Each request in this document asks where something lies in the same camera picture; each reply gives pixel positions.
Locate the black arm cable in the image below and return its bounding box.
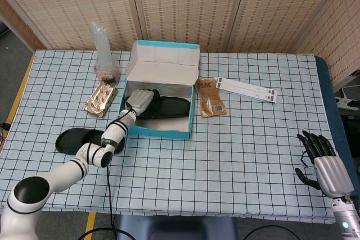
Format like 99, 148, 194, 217
75, 101, 137, 240

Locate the woven bamboo folding screen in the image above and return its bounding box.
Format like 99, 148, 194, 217
0, 0, 360, 92

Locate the black floor cable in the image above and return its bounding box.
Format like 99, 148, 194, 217
244, 224, 338, 240

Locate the brown spout pouch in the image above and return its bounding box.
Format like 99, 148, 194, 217
195, 77, 227, 118

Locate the tall clear plastic sleeve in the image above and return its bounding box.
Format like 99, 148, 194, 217
90, 21, 113, 69

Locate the black slipper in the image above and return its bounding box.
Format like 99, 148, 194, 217
136, 89, 191, 120
55, 128, 125, 156

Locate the blue cardboard shoe box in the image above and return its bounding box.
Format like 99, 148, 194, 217
117, 39, 201, 140

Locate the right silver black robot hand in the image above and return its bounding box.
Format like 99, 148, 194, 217
295, 129, 354, 198

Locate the light blue checkered tablecloth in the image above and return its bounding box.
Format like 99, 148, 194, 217
0, 49, 352, 225

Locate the gold foil packet red print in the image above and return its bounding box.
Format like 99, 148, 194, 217
82, 81, 118, 117

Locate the white folding stand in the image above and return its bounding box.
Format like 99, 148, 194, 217
214, 76, 278, 105

